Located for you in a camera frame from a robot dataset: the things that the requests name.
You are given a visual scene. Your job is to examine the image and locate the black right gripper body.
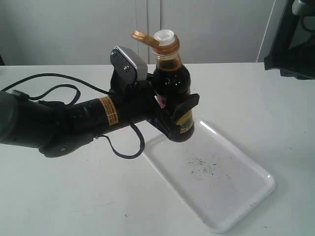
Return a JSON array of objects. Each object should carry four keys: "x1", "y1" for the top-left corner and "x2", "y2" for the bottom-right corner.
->
[{"x1": 264, "y1": 44, "x2": 315, "y2": 80}]

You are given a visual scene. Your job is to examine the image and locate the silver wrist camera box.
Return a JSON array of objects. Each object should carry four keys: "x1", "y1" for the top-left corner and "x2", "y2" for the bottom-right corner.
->
[{"x1": 110, "y1": 45, "x2": 148, "y2": 85}]

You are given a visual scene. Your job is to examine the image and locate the black camera cable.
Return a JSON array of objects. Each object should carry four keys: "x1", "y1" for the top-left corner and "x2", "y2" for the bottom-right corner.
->
[{"x1": 0, "y1": 73, "x2": 146, "y2": 159}]

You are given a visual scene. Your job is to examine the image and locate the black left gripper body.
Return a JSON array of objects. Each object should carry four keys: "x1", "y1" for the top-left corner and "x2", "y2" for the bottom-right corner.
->
[{"x1": 109, "y1": 71, "x2": 180, "y2": 142}]

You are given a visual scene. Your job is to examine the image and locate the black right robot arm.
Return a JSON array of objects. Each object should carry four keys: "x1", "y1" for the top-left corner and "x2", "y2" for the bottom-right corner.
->
[{"x1": 264, "y1": 0, "x2": 315, "y2": 80}]

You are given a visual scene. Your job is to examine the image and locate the dark soy sauce bottle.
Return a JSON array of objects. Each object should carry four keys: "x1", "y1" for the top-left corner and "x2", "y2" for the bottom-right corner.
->
[{"x1": 131, "y1": 29, "x2": 194, "y2": 143}]

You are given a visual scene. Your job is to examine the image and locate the white rectangular plastic tray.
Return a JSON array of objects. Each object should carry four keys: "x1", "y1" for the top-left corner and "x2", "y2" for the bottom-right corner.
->
[{"x1": 144, "y1": 119, "x2": 276, "y2": 233}]

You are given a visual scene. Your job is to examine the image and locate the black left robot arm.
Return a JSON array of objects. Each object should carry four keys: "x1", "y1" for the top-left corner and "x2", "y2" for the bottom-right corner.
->
[{"x1": 0, "y1": 72, "x2": 199, "y2": 159}]

